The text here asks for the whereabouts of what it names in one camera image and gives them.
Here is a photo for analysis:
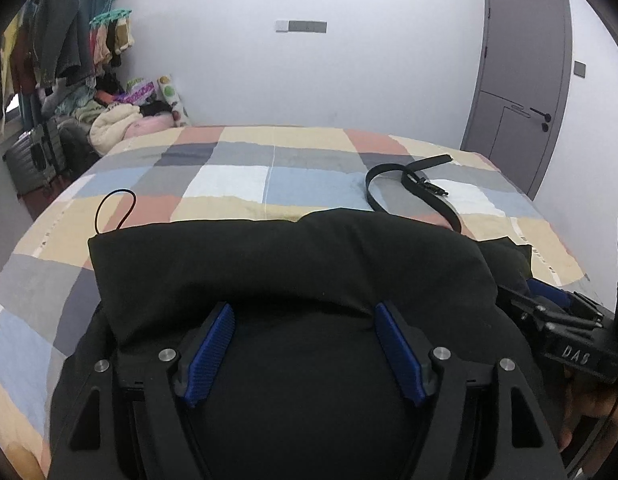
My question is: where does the person's right hand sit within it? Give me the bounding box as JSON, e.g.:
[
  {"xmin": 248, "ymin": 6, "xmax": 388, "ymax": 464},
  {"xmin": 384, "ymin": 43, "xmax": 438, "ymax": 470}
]
[{"xmin": 559, "ymin": 366, "xmax": 618, "ymax": 462}]

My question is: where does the checkered bed blanket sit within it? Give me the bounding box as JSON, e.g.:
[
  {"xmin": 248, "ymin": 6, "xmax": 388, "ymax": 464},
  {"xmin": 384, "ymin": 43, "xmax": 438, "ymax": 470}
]
[{"xmin": 0, "ymin": 125, "xmax": 590, "ymax": 480}]

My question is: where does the black bag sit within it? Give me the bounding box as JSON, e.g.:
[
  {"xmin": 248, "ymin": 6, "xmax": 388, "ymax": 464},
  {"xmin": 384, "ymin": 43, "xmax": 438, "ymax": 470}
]
[{"xmin": 59, "ymin": 120, "xmax": 102, "ymax": 177}]

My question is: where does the silver suitcase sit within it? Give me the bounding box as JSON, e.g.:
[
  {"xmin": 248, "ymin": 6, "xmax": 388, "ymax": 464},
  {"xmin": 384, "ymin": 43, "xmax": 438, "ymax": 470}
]
[{"xmin": 3, "ymin": 120, "xmax": 67, "ymax": 199}]

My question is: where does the grey wall panel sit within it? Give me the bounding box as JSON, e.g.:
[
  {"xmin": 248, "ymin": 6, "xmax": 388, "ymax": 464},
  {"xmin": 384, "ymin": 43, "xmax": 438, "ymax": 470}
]
[{"xmin": 275, "ymin": 19, "xmax": 328, "ymax": 35}]

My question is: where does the purple packet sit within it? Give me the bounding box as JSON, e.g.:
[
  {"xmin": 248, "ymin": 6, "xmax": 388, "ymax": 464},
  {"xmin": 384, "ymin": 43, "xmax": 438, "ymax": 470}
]
[{"xmin": 116, "ymin": 77, "xmax": 158, "ymax": 106}]

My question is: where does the pink cloth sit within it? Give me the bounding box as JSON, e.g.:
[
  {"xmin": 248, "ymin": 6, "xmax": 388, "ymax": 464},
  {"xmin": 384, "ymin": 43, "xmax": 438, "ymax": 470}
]
[{"xmin": 126, "ymin": 112, "xmax": 182, "ymax": 139}]

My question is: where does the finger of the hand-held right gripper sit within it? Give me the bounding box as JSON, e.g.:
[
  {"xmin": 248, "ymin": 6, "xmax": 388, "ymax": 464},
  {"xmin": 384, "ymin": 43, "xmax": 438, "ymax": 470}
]
[
  {"xmin": 526, "ymin": 277, "xmax": 606, "ymax": 323},
  {"xmin": 496, "ymin": 284, "xmax": 557, "ymax": 333}
]

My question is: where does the black puffer jacket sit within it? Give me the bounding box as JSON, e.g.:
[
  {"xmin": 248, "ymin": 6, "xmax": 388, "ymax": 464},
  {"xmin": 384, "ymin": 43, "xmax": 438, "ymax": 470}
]
[{"xmin": 48, "ymin": 189, "xmax": 572, "ymax": 480}]

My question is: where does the spotted pillow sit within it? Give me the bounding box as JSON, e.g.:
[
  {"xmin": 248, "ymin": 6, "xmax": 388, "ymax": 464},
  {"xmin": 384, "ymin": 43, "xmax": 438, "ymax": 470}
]
[{"xmin": 156, "ymin": 74, "xmax": 192, "ymax": 126}]

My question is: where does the cream fleece garment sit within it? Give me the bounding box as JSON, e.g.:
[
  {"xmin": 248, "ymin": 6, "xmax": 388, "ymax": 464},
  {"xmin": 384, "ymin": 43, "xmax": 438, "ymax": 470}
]
[{"xmin": 89, "ymin": 105, "xmax": 142, "ymax": 156}]

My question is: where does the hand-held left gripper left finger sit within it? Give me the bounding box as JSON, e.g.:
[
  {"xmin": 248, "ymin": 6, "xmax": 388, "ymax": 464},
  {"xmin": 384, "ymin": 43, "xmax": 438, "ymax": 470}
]
[{"xmin": 49, "ymin": 301, "xmax": 236, "ymax": 480}]

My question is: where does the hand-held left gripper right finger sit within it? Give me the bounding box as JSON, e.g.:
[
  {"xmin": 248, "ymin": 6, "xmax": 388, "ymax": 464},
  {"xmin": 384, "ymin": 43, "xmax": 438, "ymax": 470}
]
[{"xmin": 375, "ymin": 301, "xmax": 570, "ymax": 480}]

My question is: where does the grey door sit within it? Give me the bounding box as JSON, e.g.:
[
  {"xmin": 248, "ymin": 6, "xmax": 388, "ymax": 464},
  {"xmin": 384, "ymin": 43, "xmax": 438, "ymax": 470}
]
[{"xmin": 461, "ymin": 0, "xmax": 574, "ymax": 200}]

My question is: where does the dark red garment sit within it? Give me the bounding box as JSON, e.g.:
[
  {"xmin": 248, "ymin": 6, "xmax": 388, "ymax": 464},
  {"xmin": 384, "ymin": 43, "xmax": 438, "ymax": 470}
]
[{"xmin": 11, "ymin": 35, "xmax": 36, "ymax": 97}]

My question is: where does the black belt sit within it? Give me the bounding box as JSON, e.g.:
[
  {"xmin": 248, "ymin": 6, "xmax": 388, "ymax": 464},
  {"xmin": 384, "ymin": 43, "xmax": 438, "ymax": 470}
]
[{"xmin": 365, "ymin": 154, "xmax": 462, "ymax": 235}]

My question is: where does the green sock hanger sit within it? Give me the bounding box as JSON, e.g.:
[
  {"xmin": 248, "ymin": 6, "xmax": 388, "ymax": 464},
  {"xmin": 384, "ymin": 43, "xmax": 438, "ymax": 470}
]
[{"xmin": 89, "ymin": 8, "xmax": 136, "ymax": 69}]

